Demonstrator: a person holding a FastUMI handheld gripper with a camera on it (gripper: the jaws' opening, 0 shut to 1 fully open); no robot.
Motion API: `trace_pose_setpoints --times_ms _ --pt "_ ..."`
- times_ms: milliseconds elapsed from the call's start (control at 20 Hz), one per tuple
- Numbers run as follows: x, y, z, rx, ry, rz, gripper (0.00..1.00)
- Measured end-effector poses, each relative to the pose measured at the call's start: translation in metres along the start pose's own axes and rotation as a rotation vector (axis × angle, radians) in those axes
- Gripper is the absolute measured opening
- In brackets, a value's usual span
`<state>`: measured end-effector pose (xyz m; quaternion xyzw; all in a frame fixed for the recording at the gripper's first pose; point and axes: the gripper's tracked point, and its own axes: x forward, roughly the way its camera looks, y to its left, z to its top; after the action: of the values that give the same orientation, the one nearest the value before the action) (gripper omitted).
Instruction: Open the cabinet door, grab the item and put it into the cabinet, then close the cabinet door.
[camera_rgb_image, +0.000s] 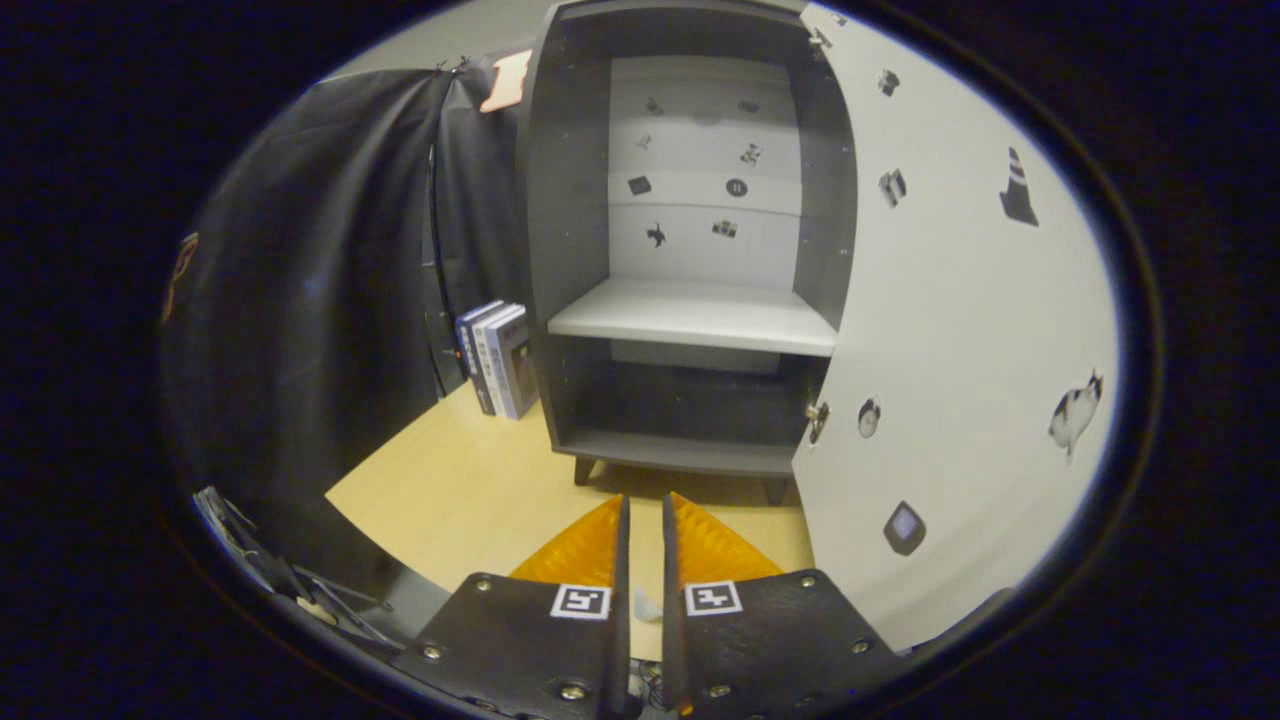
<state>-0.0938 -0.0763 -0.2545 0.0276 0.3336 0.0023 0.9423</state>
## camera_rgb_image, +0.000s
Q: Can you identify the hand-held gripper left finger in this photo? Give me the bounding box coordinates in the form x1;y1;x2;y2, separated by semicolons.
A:
390;493;633;720

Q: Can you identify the black backdrop cloth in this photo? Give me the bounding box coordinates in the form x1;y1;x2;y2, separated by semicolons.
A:
158;50;546;591

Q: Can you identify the grey cabinet door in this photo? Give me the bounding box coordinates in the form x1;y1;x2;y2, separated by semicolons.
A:
790;0;1121;653

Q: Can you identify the dark grey cabinet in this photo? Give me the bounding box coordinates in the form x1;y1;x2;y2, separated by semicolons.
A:
518;0;861;506

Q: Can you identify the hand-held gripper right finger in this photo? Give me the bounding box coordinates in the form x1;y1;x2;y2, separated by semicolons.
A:
660;490;906;720

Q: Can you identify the light grey cabinet shelf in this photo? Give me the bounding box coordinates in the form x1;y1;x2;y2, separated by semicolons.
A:
547;277;839;358

